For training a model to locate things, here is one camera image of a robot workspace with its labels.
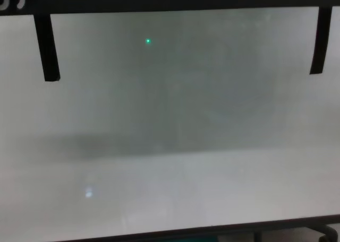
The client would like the short black tape strip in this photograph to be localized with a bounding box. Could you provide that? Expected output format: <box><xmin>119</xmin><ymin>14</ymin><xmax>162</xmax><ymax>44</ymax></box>
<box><xmin>309</xmin><ymin>6</ymin><xmax>333</xmax><ymax>75</ymax></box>
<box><xmin>33</xmin><ymin>13</ymin><xmax>61</xmax><ymax>82</ymax></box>

